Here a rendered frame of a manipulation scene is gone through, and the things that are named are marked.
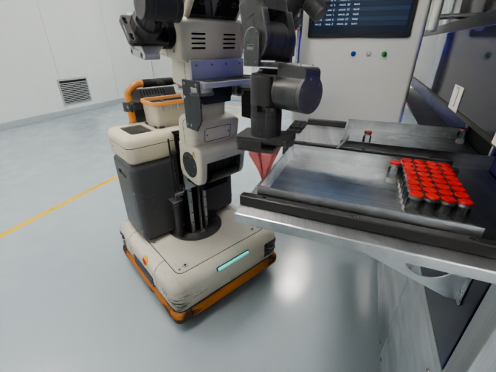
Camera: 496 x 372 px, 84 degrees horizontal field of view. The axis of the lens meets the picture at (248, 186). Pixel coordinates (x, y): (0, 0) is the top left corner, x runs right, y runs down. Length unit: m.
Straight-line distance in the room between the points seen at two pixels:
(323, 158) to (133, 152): 0.79
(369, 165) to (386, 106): 0.71
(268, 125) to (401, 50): 0.96
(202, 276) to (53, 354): 0.69
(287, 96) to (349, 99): 0.96
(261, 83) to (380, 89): 0.96
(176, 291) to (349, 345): 0.77
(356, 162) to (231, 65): 0.57
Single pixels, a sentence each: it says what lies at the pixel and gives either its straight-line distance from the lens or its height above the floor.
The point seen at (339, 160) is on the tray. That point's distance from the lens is 0.72.
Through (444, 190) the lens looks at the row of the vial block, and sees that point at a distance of 0.56.
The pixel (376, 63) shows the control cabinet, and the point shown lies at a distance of 1.37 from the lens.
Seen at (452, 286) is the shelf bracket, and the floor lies 0.76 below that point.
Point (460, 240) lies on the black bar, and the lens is 0.49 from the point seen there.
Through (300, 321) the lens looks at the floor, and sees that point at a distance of 1.44.
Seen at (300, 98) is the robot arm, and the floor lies 1.07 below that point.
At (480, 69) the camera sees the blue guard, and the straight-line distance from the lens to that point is 0.81.
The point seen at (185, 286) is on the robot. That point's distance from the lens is 1.23.
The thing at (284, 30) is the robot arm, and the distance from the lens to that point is 0.50.
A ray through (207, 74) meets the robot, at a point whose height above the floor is 1.06.
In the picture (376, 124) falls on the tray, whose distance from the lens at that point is 1.04.
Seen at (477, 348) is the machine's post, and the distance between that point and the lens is 0.59.
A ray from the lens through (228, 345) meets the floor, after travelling 1.36.
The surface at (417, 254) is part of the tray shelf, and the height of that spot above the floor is 0.88.
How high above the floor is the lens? 1.14
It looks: 27 degrees down
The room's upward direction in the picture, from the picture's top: straight up
